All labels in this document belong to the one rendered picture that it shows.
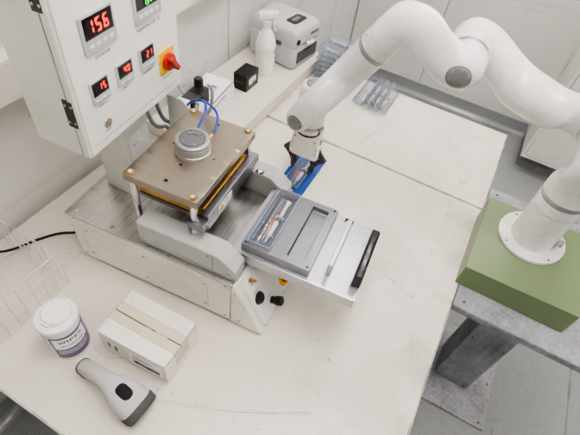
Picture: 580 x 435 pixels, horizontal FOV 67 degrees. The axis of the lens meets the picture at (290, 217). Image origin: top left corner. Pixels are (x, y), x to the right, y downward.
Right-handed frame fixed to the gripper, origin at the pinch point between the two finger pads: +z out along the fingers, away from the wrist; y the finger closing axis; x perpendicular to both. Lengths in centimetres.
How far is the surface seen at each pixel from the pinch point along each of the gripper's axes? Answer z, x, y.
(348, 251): -19, 40, -29
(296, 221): -21.0, 40.5, -15.1
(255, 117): -0.8, -13.0, 25.7
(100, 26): -60, 52, 23
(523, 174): 78, -158, -96
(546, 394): 78, -13, -124
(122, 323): -5, 76, 9
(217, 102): -7.3, -5.0, 36.9
